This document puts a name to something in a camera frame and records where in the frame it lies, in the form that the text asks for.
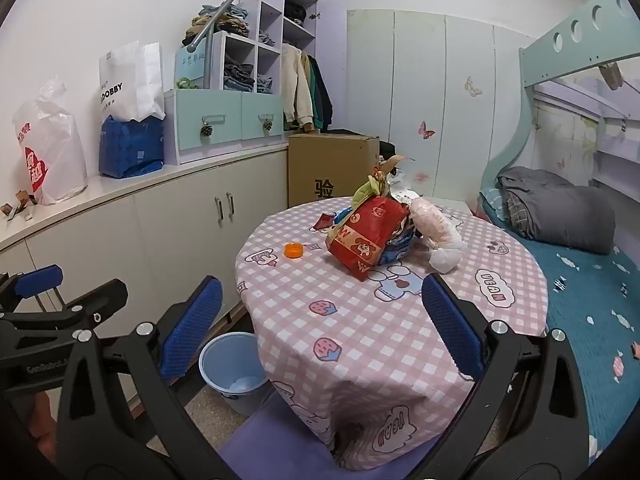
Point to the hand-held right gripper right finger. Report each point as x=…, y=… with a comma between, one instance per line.
x=450, y=325

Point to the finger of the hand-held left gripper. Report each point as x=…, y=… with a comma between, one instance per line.
x=95, y=301
x=39, y=280

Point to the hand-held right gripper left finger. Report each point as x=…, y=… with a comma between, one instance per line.
x=192, y=330

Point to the light blue plastic bucket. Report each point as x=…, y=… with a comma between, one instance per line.
x=235, y=380

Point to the blue white snack packet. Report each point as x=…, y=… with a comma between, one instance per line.
x=397, y=250

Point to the pinkish white plastic bag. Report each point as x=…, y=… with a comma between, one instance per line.
x=435, y=227

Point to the red snack bag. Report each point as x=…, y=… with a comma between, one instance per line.
x=365, y=240

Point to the person's left hand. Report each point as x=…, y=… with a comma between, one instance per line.
x=42, y=420

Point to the brown paper scraps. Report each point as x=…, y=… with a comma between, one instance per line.
x=20, y=202

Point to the pink checked tablecloth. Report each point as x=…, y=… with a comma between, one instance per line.
x=360, y=320

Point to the white low cabinet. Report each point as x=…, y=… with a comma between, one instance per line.
x=175, y=220

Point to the orange bottle cap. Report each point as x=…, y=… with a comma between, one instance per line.
x=293, y=250

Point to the white red printed plastic bag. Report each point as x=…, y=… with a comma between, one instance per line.
x=50, y=150

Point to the teal printed bed sheet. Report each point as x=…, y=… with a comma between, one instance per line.
x=585, y=310

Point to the person's purple pants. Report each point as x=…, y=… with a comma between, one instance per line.
x=280, y=440

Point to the small blue wrapper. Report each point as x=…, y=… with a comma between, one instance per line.
x=343, y=215

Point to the green yellow leafy wrapper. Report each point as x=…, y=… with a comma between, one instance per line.
x=371, y=190

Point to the blue plastic package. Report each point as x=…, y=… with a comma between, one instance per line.
x=132, y=147

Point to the small red wrapper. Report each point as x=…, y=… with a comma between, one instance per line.
x=325, y=221

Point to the grey duvet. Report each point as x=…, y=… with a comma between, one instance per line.
x=565, y=210

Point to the brown paper scrap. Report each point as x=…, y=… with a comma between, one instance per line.
x=395, y=162

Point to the black item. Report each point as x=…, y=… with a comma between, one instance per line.
x=387, y=149

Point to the pink butterfly sticker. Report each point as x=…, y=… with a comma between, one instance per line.
x=426, y=131

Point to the pinecone ornament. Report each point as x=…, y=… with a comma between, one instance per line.
x=206, y=131
x=268, y=125

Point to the brown cardboard box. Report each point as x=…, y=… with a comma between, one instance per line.
x=330, y=165

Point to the white paper bag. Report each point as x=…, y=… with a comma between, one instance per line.
x=127, y=80

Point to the pale butterfly sticker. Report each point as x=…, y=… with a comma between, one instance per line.
x=472, y=87

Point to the white wardrobe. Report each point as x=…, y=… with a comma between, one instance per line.
x=440, y=85

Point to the folded jeans stack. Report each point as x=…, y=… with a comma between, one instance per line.
x=240, y=79

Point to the dark green hanging jacket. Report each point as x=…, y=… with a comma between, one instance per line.
x=321, y=91

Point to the beige hanging jacket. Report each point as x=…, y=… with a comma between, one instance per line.
x=300, y=85

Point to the pile of folded clothes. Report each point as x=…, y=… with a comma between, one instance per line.
x=225, y=22

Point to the white cube shelf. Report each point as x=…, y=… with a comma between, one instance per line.
x=282, y=10

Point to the dark folded clothes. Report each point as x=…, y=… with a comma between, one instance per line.
x=297, y=12

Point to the teal bunk bed frame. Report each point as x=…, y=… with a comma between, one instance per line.
x=562, y=60

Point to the grey metal rail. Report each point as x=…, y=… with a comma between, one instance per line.
x=220, y=12

